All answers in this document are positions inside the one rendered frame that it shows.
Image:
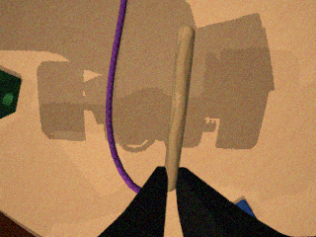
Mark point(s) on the small blue cube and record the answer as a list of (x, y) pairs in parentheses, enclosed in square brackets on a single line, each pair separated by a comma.
[(242, 204)]

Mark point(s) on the green block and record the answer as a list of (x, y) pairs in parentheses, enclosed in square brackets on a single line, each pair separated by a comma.
[(9, 92)]

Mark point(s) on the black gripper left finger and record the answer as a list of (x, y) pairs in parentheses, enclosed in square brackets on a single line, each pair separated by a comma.
[(145, 216)]

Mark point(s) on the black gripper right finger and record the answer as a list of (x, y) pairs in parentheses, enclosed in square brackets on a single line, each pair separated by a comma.
[(206, 213)]

